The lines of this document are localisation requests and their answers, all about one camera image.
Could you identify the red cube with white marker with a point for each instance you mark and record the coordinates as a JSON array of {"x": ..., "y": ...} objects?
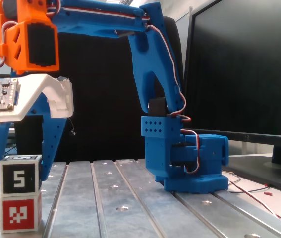
[{"x": 18, "y": 213}]

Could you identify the aluminium slotted base plate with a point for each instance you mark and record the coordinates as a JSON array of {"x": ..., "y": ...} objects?
[{"x": 180, "y": 223}]

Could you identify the white mounted camera module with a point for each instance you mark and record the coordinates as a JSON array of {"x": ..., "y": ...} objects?
[{"x": 38, "y": 81}]

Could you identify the black office chair backrest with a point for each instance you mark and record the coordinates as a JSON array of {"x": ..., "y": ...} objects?
[{"x": 100, "y": 99}]

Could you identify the black Dell monitor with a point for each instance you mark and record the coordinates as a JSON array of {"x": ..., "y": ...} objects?
[{"x": 254, "y": 74}]

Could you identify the blue and orange robot arm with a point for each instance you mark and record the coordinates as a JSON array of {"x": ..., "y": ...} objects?
[{"x": 150, "y": 49}]

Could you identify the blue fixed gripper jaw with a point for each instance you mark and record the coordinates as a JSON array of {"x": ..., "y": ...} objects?
[{"x": 52, "y": 138}]

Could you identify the black cube with number five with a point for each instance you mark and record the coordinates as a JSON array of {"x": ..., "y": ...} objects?
[{"x": 18, "y": 176}]

